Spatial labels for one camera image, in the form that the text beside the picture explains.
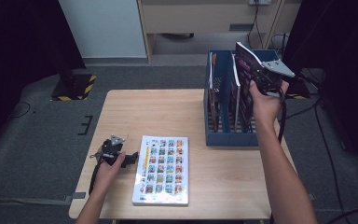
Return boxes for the purple and red magazine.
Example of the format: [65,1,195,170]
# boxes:
[234,41,265,133]
[228,53,241,133]

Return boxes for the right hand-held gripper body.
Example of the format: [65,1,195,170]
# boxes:
[256,59,296,98]

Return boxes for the blue plastic file rack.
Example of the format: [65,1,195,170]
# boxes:
[203,49,282,147]

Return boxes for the black curtain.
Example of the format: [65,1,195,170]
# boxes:
[281,0,358,171]
[0,0,87,157]

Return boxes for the striped black stand base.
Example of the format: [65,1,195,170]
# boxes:
[283,76,311,100]
[50,73,97,102]

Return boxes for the person's right hand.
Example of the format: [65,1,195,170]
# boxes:
[248,79,291,124]

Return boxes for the person's left hand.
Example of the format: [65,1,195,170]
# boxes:
[92,151,128,196]

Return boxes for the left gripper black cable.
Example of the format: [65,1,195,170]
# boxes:
[88,161,103,196]

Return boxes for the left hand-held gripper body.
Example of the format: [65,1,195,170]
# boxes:
[89,133,127,167]

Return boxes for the black socket cable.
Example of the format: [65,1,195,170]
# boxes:
[246,4,266,50]

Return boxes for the black floor tape mark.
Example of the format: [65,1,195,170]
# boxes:
[76,115,94,136]

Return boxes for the beige wooden desk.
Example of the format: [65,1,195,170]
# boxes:
[136,0,304,64]

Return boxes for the thin black floor cable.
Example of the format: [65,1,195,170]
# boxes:
[8,101,32,119]

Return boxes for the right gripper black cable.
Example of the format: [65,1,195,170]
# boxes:
[276,92,289,144]

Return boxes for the black cable loop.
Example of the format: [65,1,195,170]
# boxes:
[269,32,292,59]

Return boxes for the white cabinet panel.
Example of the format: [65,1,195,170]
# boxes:
[57,0,147,59]

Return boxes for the white magazine with colourful grid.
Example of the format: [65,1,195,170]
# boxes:
[131,134,190,207]

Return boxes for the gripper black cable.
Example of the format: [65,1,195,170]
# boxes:
[88,161,103,196]
[276,92,289,144]

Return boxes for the curved black floor cable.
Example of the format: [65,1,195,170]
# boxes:
[325,207,358,224]

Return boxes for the orange and white magazine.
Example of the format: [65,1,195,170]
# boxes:
[209,50,222,133]

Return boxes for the long black floor cable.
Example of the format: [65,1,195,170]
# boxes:
[313,92,349,224]

